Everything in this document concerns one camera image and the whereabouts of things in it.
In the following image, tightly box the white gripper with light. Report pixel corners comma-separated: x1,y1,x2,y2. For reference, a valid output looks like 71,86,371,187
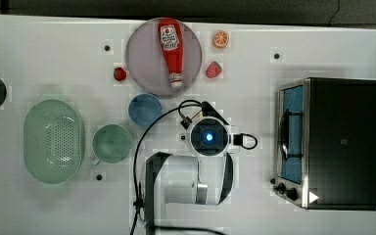
179,101,259,157

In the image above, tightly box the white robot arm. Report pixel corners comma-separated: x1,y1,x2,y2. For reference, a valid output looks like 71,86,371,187
134,100,259,235

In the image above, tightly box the green mug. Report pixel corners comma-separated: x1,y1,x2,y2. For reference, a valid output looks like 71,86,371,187
92,124,133,165

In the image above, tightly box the light red strawberry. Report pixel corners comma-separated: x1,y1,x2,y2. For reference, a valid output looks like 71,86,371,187
206,62,222,78

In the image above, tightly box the blue bowl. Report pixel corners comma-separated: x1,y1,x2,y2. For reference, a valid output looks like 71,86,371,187
128,94,163,127

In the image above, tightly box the orange slice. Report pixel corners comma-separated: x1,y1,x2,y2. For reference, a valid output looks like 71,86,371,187
212,30,229,48

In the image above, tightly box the grey round plate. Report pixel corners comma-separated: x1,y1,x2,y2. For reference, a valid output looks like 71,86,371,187
125,18,202,97

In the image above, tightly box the dark red strawberry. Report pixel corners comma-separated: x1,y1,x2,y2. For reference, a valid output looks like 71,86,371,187
114,68,127,81

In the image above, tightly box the red ketchup bottle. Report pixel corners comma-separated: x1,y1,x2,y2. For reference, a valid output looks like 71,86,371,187
157,18,183,89

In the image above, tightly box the steel toaster oven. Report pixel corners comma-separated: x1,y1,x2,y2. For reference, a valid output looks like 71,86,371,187
270,77,376,211

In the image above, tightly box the green perforated colander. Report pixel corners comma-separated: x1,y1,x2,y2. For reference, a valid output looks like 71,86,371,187
23,99,85,184

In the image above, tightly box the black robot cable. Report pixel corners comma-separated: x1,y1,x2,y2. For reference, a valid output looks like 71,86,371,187
129,99,226,235

